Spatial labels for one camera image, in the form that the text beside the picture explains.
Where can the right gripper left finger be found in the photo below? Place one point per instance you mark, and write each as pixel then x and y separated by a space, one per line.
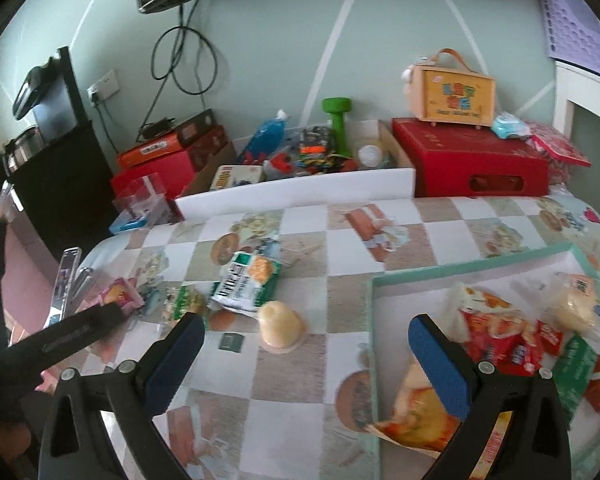
pixel 164 366

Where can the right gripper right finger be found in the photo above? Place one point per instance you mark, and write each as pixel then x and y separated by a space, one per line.
pixel 446 364

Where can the orange cake packet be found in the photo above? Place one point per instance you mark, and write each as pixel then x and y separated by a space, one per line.
pixel 419 420

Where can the shiny red snack bag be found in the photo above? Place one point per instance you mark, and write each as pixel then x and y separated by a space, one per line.
pixel 507 340

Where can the small red candy packet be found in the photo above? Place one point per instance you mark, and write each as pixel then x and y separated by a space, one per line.
pixel 551 338

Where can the green snack packet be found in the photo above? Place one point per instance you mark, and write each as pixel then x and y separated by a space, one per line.
pixel 572 372

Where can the round bun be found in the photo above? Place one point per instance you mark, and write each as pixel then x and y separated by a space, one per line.
pixel 573 302

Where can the yellow bread packet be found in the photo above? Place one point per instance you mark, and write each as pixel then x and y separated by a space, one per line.
pixel 493 444

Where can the white persimmon snack packet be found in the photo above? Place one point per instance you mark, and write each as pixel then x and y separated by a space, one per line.
pixel 462 298

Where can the small green cake packet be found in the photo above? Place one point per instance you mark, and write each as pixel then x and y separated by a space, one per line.
pixel 182 300

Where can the pink roll cake packet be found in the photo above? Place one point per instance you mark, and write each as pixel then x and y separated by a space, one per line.
pixel 121 292

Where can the teal shallow tray box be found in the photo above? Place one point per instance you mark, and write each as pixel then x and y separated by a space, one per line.
pixel 537 438

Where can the pale jelly cup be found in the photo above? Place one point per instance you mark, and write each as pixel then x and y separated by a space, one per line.
pixel 281 329

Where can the green white cracker packet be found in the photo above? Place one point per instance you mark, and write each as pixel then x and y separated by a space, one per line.
pixel 248 281

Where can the clear acrylic box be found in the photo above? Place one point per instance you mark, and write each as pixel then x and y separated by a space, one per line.
pixel 142 205

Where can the black cabinet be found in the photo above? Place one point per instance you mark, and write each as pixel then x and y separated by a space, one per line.
pixel 57 168

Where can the toy card box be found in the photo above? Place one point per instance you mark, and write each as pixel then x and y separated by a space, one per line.
pixel 230 176

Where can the large red gift box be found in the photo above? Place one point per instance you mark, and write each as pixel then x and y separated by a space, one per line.
pixel 463 161

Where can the red box on left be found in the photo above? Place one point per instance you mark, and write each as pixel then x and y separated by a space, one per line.
pixel 178 169

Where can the white ball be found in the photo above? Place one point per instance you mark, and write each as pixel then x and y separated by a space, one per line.
pixel 370 156

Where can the orange flat box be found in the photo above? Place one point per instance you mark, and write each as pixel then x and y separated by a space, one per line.
pixel 179 137

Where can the red patterned flat box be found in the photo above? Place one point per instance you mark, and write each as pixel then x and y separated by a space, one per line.
pixel 561 155

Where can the wet wipes pack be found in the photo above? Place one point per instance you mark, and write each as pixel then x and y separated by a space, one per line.
pixel 507 126

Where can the blue water bottle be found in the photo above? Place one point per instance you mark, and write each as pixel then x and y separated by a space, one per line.
pixel 265 141

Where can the green dumbbell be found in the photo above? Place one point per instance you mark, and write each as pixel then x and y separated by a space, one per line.
pixel 337 108

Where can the white shelf unit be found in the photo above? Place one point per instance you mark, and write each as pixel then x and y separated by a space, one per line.
pixel 577 116

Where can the purple perforated basket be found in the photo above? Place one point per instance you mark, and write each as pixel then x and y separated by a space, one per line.
pixel 572 33

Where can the yellow handled gift case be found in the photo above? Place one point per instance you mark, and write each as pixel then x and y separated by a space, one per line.
pixel 443 89

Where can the wall socket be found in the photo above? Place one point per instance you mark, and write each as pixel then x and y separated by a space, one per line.
pixel 103 89

